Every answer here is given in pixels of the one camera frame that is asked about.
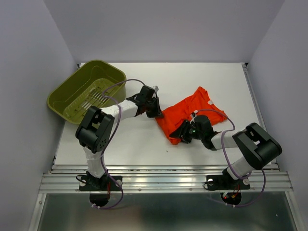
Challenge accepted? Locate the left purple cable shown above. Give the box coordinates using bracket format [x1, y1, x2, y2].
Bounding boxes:
[90, 78, 146, 209]

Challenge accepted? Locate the aluminium mounting rail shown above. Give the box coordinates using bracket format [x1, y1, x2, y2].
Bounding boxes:
[39, 164, 293, 193]

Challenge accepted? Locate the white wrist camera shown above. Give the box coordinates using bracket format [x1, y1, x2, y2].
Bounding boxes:
[190, 110, 198, 123]
[152, 86, 159, 92]

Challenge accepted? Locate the orange t shirt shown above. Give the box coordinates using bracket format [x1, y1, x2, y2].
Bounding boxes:
[156, 87, 226, 145]

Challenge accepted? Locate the olive green plastic basket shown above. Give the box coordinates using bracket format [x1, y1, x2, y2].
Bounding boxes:
[47, 60, 126, 125]

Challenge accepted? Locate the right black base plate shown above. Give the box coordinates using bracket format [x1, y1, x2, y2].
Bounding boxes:
[203, 175, 250, 191]

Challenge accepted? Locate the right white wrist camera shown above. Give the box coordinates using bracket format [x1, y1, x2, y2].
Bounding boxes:
[190, 110, 198, 123]

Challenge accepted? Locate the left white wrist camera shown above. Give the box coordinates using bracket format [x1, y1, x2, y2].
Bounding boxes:
[152, 86, 159, 92]

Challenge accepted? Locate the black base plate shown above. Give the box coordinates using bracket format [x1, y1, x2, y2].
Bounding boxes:
[76, 175, 120, 192]
[203, 175, 250, 191]

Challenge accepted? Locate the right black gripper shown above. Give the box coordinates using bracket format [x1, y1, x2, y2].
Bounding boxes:
[168, 119, 204, 143]

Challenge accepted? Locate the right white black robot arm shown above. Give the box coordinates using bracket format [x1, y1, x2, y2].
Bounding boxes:
[170, 115, 282, 191]

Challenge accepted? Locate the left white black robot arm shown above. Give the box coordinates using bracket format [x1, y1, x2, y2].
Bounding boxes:
[76, 85, 163, 191]

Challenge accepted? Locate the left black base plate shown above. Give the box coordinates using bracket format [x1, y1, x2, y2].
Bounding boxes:
[76, 175, 120, 192]

